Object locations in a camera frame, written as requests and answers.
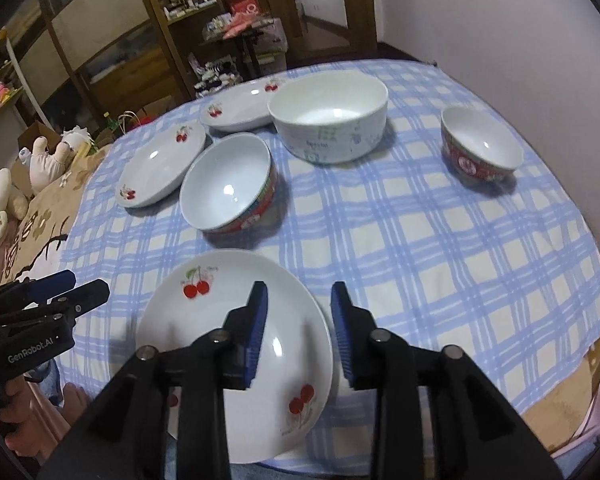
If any wooden corner shelf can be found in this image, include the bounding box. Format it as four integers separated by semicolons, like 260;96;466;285
130;0;241;101

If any white toy shelf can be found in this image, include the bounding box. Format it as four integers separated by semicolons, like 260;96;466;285
0;27;38;131

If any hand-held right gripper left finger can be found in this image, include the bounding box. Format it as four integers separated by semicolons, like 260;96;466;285
37;280;270;480

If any red green patterned bowl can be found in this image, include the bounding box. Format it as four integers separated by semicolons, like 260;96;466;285
180;132;277;234

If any white haired plush toy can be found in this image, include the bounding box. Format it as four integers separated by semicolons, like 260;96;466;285
62;126;95;153

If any blue checked cloth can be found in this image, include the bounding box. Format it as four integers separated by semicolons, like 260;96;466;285
59;57;600;413

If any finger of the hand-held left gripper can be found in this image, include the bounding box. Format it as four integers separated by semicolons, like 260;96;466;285
7;269;77;307
40;280;111;320

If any red box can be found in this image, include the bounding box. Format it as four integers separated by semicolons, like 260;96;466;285
228;0;261;18

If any cluttered small side table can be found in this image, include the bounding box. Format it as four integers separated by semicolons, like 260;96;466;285
200;15;287;78

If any wooden wardrobe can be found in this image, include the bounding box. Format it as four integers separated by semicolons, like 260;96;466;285
0;0;191;131

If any red shopping bag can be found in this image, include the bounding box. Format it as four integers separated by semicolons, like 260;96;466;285
120;111;152;133

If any small red patterned bowl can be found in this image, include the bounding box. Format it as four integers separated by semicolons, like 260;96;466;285
440;106;524;186

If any cardboard box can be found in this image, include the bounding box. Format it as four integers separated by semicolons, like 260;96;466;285
142;95;180;121
12;121;56;161

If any white cherry print plate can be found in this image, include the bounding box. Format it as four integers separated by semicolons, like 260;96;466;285
200;78;287;134
116;121;207;209
135;250;335;466

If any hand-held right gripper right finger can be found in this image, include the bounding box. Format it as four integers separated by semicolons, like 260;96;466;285
330;281;563;480

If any person's left hand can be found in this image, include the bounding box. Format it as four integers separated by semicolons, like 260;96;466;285
0;400;51;461

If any clear plastic storage box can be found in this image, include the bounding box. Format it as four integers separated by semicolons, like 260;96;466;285
252;17;287;68

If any cream plush toy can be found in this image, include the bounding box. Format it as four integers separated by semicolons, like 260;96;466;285
0;167;30;288

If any pink packet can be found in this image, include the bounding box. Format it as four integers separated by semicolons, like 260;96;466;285
224;12;262;38

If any woven basket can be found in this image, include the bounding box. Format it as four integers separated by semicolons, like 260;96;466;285
195;60;243;98

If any wooden door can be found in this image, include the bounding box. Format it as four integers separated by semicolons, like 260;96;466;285
247;0;378;63

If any large white bowl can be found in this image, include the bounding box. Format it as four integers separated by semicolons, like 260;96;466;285
267;71;390;165

